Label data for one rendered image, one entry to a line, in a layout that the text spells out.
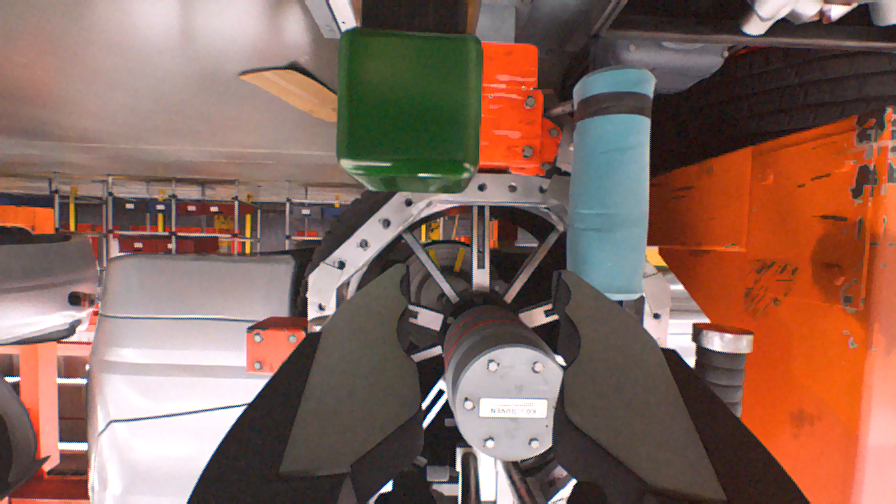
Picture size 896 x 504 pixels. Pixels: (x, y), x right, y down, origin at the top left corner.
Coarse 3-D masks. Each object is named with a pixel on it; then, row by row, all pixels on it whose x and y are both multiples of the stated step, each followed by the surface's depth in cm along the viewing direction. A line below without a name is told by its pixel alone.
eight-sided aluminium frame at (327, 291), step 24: (408, 192) 49; (480, 192) 49; (504, 192) 49; (528, 192) 49; (552, 192) 49; (384, 216) 49; (408, 216) 49; (360, 240) 49; (384, 240) 49; (336, 264) 49; (360, 264) 49; (648, 264) 50; (312, 288) 48; (336, 288) 49; (648, 288) 50; (312, 312) 49; (648, 312) 51; (456, 480) 56; (528, 480) 56; (552, 480) 55
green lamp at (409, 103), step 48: (384, 48) 9; (432, 48) 9; (480, 48) 9; (384, 96) 9; (432, 96) 9; (480, 96) 9; (336, 144) 9; (384, 144) 9; (432, 144) 9; (432, 192) 12
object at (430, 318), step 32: (416, 224) 66; (544, 224) 63; (384, 256) 72; (352, 288) 57; (448, 288) 60; (480, 288) 60; (512, 288) 60; (416, 320) 60; (544, 320) 61; (416, 352) 60; (448, 448) 65
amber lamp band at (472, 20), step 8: (352, 0) 10; (360, 0) 9; (464, 0) 9; (472, 0) 9; (480, 0) 10; (360, 8) 10; (472, 8) 10; (480, 8) 10; (360, 16) 10; (472, 16) 10; (472, 24) 11; (472, 32) 11
